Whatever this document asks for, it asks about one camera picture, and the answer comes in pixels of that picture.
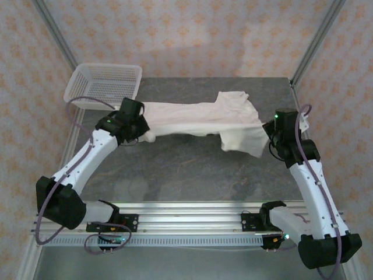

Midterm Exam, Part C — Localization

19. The white perforated plastic basket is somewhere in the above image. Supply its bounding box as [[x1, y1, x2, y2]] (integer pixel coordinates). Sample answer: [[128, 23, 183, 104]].
[[63, 62, 143, 111]]

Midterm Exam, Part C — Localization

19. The white t-shirt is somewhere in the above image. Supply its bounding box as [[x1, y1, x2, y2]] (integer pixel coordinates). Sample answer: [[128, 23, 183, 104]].
[[136, 90, 270, 158]]

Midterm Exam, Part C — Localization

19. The small circuit board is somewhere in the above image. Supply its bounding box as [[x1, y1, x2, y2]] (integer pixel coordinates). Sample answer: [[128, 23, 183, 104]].
[[272, 232, 300, 243], [97, 234, 126, 244]]

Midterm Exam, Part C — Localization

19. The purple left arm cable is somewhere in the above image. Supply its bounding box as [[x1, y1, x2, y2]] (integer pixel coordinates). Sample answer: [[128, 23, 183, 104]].
[[34, 96, 132, 255]]

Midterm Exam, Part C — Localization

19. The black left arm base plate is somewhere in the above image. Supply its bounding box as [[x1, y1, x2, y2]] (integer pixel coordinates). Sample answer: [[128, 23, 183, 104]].
[[86, 213, 139, 233]]

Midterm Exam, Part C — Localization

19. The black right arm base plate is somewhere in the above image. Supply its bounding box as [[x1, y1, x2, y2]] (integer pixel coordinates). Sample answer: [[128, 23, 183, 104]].
[[241, 212, 294, 233]]

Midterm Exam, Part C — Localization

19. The aluminium frame post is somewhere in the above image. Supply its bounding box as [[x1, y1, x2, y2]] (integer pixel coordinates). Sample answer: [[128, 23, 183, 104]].
[[290, 0, 346, 88], [31, 0, 79, 74]]

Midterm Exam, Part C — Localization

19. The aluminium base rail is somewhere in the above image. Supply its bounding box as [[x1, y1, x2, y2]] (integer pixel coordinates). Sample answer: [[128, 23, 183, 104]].
[[30, 201, 349, 234]]

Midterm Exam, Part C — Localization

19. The slotted grey cable duct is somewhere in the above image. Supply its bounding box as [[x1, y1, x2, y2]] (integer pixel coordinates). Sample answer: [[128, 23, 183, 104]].
[[43, 235, 265, 247]]

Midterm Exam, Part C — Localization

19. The aluminium frame leg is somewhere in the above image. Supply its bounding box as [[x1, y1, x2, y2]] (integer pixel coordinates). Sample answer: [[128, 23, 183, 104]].
[[17, 236, 44, 280]]

